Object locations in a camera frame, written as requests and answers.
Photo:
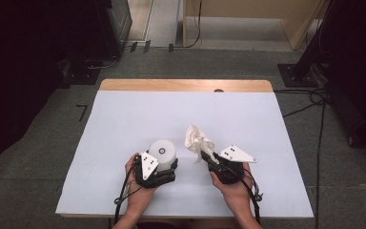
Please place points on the light wooden cabinet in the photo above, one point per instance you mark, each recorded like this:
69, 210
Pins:
298, 28

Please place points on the black stand with base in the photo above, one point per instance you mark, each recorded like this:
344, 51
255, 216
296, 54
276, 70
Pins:
298, 76

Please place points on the wooden table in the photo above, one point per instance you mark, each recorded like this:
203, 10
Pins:
184, 85

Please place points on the white cloth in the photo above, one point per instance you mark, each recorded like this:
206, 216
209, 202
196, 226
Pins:
197, 140

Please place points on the black floor foot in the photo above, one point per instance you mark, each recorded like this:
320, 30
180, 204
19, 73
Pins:
133, 46
171, 48
147, 46

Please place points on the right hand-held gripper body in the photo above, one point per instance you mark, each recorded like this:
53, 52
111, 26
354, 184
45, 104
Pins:
232, 165

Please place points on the white cylindrical device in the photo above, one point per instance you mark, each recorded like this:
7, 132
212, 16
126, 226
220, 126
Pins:
162, 156

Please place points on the person's right hand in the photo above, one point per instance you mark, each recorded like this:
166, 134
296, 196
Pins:
236, 194

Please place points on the black stand base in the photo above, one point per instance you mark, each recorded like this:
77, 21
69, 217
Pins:
82, 76

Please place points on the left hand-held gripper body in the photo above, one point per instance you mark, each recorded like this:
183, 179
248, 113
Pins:
147, 165

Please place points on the black glass-front cabinet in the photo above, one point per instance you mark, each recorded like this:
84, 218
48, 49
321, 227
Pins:
114, 31

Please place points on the person's left hand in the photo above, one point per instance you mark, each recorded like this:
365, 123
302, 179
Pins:
138, 197

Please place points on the white table sheet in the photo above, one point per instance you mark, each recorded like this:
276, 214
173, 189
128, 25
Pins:
158, 114

